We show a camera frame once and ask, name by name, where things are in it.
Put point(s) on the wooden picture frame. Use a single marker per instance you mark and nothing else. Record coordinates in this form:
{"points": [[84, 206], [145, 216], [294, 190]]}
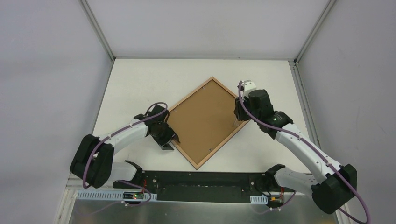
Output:
{"points": [[203, 121]]}

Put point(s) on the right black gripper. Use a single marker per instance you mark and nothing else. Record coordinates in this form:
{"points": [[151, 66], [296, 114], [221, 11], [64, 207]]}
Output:
{"points": [[240, 113]]}

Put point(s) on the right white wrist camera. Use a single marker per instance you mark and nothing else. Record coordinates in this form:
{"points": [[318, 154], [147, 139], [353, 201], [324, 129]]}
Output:
{"points": [[246, 87]]}

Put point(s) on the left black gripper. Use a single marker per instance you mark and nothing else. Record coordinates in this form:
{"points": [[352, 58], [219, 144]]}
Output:
{"points": [[168, 139]]}

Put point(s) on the left white slotted cable duct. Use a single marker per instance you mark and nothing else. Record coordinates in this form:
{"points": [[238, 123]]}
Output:
{"points": [[107, 195]]}

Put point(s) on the white slotted cable duct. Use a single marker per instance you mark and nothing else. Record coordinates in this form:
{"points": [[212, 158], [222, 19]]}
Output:
{"points": [[259, 199], [107, 195]]}

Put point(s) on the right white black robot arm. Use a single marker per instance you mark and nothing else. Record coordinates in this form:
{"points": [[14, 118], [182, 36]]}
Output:
{"points": [[329, 184]]}

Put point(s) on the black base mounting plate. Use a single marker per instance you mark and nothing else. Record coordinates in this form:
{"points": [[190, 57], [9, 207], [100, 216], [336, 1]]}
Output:
{"points": [[212, 187]]}

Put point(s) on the left green circuit board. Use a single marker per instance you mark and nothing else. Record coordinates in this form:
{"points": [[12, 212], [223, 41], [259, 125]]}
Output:
{"points": [[133, 195]]}

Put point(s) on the right white slotted cable duct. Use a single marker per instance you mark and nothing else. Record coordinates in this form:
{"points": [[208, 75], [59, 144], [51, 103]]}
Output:
{"points": [[259, 199]]}

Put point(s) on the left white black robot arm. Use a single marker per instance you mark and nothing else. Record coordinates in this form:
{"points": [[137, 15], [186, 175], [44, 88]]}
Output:
{"points": [[93, 162]]}

